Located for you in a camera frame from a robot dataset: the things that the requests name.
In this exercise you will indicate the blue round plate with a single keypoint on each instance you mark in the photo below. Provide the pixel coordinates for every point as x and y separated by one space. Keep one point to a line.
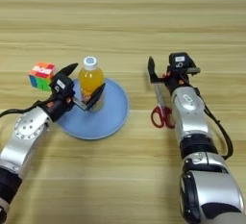
102 122

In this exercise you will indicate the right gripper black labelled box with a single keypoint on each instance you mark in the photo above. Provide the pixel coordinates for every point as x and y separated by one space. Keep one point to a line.
181 62

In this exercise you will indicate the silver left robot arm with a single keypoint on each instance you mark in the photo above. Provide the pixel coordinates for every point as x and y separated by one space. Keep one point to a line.
25 135

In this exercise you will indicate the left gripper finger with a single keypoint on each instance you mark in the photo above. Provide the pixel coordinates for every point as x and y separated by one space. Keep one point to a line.
96 96
67 70

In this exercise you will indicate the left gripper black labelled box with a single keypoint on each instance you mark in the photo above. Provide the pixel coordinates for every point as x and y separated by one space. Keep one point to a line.
62 85

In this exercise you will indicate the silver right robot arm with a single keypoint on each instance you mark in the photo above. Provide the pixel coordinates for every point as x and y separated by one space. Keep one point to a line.
205 157

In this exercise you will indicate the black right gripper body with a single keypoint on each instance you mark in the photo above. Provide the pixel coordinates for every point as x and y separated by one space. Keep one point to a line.
176 80

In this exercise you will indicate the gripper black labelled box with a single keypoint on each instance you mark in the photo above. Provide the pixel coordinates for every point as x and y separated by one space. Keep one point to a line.
181 62
62 85

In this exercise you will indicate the multicoloured puzzle cube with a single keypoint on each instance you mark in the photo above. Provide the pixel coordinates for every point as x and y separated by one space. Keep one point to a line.
43 74

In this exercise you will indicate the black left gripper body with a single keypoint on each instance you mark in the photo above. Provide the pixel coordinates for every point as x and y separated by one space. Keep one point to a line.
59 106

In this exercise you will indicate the orange juice bottle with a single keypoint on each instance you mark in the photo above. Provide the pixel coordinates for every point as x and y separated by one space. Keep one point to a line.
91 77

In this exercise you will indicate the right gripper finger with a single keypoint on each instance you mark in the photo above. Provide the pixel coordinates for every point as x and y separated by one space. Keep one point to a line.
151 69
194 70

